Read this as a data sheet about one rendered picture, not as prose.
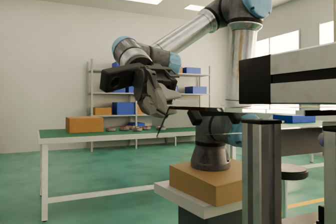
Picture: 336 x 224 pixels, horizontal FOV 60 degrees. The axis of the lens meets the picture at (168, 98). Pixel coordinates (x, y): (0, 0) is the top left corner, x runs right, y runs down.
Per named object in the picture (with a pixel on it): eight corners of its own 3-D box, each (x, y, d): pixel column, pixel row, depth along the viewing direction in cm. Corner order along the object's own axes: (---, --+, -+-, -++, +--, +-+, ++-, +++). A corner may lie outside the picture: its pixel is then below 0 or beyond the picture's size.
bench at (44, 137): (36, 194, 335) (36, 129, 336) (200, 174, 427) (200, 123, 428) (37, 224, 254) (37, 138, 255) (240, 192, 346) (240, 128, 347)
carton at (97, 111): (91, 114, 669) (91, 107, 669) (107, 114, 684) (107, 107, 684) (95, 115, 633) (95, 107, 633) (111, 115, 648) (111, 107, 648)
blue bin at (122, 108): (112, 114, 689) (112, 102, 689) (129, 113, 707) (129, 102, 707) (117, 114, 651) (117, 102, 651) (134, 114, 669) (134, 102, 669)
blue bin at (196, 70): (178, 74, 764) (178, 68, 764) (192, 75, 782) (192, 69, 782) (186, 73, 726) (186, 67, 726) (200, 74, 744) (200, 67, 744)
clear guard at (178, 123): (156, 137, 54) (156, 105, 54) (257, 132, 64) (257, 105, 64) (305, 181, 24) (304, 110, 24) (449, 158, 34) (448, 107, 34)
